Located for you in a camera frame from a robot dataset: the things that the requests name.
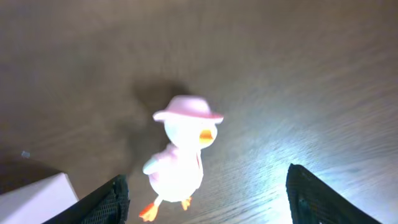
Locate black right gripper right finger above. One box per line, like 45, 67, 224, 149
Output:
285, 164, 380, 224

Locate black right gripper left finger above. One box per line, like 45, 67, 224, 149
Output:
44, 175, 130, 224

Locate white duck toy pink hat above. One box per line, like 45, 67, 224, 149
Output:
139, 95, 224, 222

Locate pink square wooden box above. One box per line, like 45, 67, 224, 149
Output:
1, 173, 78, 224

